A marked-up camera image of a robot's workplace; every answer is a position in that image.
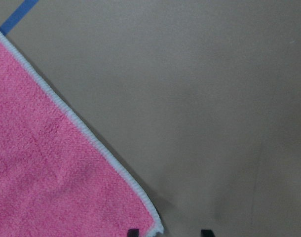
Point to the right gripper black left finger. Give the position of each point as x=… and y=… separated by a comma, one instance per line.
x=133, y=233

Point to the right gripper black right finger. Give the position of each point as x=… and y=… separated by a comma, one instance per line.
x=207, y=233

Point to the pink towel with grey back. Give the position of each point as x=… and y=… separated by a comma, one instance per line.
x=56, y=178

